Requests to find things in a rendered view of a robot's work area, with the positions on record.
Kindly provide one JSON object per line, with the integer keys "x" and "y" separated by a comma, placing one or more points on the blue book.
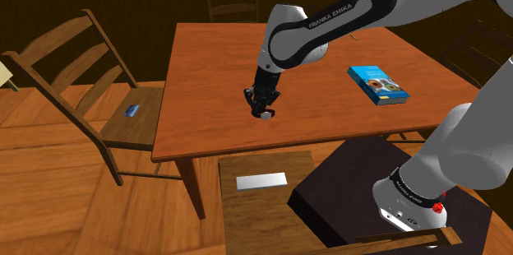
{"x": 374, "y": 83}

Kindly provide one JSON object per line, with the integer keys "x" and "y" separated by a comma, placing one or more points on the wooden chair with flat seat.
{"x": 256, "y": 214}

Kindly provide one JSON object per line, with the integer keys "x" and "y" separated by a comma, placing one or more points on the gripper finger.
{"x": 250, "y": 100}
{"x": 274, "y": 100}

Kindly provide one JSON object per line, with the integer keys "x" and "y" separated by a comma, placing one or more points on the small white round object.
{"x": 265, "y": 116}

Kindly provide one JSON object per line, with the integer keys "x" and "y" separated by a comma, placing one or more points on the wooden ladder-back chair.
{"x": 132, "y": 126}

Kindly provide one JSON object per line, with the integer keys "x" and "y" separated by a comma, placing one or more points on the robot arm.
{"x": 461, "y": 154}

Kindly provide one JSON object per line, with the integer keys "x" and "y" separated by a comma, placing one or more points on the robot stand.
{"x": 340, "y": 190}

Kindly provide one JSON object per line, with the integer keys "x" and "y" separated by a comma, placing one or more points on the small thin brown stick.
{"x": 354, "y": 37}

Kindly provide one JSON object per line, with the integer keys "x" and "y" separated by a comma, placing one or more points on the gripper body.
{"x": 266, "y": 83}

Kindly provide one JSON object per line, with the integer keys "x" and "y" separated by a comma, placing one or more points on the small blue card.
{"x": 131, "y": 110}

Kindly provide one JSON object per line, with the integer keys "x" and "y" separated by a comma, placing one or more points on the flat white rectangular slab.
{"x": 261, "y": 181}

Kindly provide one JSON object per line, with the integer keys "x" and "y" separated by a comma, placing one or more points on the wooden table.
{"x": 208, "y": 85}

